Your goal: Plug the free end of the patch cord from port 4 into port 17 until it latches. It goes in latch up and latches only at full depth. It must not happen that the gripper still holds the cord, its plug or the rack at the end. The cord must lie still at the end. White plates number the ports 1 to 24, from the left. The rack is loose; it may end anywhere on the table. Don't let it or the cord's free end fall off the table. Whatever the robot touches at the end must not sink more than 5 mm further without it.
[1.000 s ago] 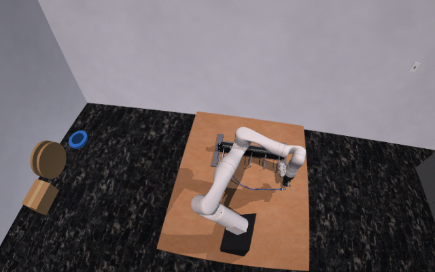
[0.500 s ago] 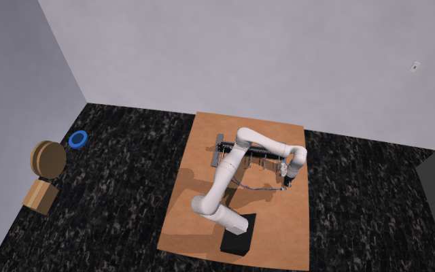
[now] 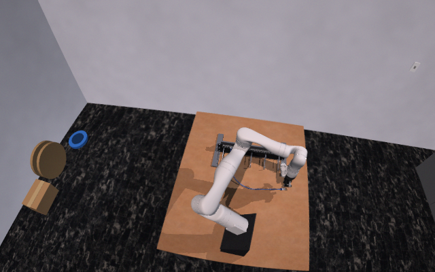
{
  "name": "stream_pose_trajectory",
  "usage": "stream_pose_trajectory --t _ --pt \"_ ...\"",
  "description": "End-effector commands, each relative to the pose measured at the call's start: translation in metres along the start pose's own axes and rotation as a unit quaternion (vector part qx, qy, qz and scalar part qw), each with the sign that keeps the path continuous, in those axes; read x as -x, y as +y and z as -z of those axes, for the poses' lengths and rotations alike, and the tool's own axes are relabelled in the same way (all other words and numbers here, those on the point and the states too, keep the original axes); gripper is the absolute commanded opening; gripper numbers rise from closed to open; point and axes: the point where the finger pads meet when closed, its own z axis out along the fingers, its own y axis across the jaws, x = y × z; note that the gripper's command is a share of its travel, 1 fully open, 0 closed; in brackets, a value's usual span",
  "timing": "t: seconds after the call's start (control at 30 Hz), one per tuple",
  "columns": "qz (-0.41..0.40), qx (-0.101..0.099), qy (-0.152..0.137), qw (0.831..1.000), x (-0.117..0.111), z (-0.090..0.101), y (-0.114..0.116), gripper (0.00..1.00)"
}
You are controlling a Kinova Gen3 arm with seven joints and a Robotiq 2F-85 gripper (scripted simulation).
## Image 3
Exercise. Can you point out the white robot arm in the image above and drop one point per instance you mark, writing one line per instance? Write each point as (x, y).
(208, 205)

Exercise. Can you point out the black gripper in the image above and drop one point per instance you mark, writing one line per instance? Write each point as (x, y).
(287, 181)

